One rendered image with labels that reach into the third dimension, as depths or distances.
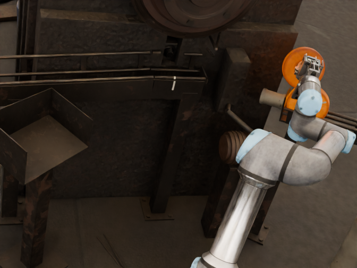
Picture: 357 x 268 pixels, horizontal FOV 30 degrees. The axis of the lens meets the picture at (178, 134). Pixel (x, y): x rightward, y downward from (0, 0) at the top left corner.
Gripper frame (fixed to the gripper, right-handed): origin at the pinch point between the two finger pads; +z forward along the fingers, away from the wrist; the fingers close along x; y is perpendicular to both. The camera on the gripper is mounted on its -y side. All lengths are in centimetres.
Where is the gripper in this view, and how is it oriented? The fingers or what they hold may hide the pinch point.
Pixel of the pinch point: (305, 63)
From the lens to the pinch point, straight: 251.2
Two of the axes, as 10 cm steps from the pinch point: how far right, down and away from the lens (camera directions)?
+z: 1.4, -5.3, 8.4
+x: -9.5, -3.0, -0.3
